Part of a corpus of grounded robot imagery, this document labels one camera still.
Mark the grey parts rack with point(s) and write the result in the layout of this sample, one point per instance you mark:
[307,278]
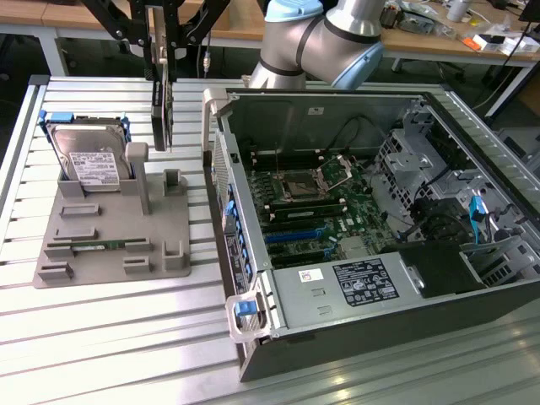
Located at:
[109,223]

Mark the grey metal box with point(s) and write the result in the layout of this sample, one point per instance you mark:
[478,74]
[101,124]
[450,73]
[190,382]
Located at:
[521,145]

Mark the open grey PC case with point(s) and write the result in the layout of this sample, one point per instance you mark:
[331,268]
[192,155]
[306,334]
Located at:
[379,308]

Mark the silver disk bay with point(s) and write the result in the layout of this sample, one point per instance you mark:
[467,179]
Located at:
[502,257]

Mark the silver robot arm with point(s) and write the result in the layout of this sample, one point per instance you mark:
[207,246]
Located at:
[304,42]

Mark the pile of electronic parts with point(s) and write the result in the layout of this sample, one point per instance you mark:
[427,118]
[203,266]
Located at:
[413,19]

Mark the grey power supply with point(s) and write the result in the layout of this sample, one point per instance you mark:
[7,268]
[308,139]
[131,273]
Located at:
[320,291]

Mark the black graphics card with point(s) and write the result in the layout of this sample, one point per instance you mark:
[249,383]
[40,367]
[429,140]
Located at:
[162,109]

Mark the blue expansion slot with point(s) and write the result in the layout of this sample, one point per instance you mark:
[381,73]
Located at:
[291,236]

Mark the white orange device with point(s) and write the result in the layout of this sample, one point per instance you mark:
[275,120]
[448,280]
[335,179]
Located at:
[485,42]

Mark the hard disk with blue bracket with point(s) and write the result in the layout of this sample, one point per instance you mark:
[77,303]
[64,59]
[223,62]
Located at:
[88,147]

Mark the silver chipset heatsink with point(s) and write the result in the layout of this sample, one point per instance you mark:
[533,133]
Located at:
[352,248]

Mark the wooden desk with white legs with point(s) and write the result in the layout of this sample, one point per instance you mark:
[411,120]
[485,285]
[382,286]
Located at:
[25,12]

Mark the wooden desk with clutter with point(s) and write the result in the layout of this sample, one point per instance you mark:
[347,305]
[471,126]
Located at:
[422,42]

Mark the metal socket cover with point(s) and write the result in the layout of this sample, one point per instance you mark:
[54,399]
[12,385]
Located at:
[335,171]

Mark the green motherboard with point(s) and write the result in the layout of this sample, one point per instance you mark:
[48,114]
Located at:
[363,215]

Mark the black monitor base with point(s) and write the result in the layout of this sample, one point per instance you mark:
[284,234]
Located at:
[529,8]

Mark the CPU socket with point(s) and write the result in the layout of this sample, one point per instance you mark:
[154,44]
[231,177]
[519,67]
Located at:
[301,185]

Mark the blue case latch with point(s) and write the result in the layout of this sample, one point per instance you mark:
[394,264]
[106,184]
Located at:
[244,308]

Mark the black RAM stick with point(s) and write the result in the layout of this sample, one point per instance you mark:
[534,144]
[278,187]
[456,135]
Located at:
[308,208]

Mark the green RAM stick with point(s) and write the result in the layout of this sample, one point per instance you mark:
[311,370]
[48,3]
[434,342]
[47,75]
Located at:
[101,244]

